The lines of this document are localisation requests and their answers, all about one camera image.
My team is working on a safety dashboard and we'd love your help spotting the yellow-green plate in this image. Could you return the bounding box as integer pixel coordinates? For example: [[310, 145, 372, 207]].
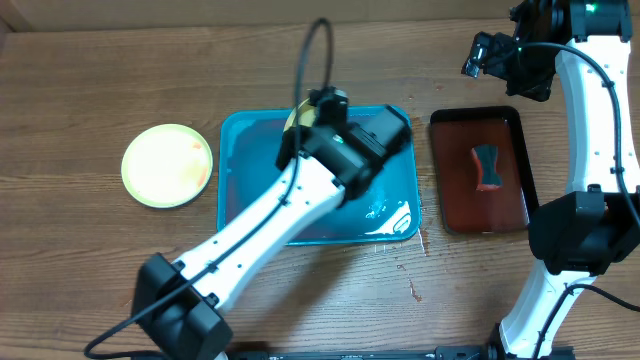
[[283, 98, 316, 133], [121, 124, 214, 209]]

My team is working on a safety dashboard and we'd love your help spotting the dark sponge with red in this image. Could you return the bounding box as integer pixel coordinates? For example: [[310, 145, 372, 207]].
[[471, 144, 503, 191]]

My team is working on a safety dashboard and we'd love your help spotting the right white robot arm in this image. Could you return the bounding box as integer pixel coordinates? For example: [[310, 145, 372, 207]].
[[462, 0, 639, 359]]

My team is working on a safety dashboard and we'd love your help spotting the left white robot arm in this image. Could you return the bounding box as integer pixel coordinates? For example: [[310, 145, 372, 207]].
[[83, 18, 412, 360]]

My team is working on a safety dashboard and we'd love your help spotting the dark red black-rimmed tray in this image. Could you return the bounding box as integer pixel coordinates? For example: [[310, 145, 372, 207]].
[[429, 106, 539, 234]]

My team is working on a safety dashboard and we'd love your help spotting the teal plastic tray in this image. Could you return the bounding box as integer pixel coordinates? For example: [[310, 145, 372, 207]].
[[217, 109, 422, 246]]

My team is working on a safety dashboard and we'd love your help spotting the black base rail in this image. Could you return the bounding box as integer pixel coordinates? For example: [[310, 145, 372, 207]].
[[216, 345, 516, 360]]

